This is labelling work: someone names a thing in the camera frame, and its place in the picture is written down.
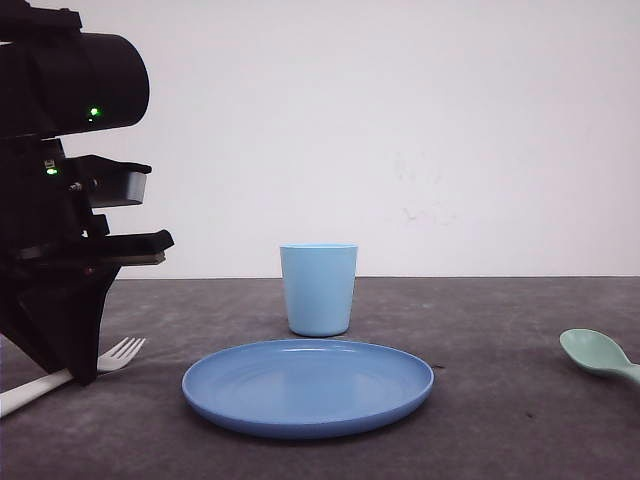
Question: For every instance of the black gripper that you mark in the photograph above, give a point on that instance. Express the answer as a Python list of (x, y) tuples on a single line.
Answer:
[(58, 259)]

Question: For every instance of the mint green plastic spoon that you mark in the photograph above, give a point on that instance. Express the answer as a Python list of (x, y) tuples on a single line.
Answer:
[(598, 354)]

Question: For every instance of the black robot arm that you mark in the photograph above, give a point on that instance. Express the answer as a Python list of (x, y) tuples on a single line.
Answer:
[(57, 79)]

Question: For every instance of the blue plastic plate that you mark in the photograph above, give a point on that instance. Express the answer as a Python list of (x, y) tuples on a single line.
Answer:
[(307, 389)]

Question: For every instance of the light blue plastic cup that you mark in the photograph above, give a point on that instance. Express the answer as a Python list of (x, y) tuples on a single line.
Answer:
[(319, 282)]

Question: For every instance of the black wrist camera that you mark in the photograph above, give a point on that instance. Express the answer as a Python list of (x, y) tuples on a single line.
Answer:
[(108, 183)]

